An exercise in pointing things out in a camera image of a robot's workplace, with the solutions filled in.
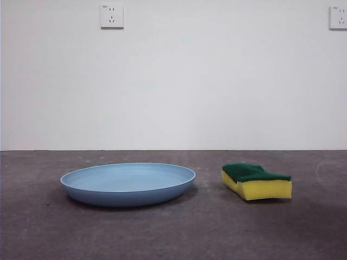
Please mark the white wall socket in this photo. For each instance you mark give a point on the white wall socket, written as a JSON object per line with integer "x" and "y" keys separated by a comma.
{"x": 112, "y": 16}
{"x": 339, "y": 18}

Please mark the yellow sponge with green scourer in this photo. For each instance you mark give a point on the yellow sponge with green scourer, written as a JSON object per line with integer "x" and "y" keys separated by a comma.
{"x": 260, "y": 189}

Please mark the light blue round plate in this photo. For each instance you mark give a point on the light blue round plate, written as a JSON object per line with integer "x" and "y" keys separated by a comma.
{"x": 127, "y": 187}

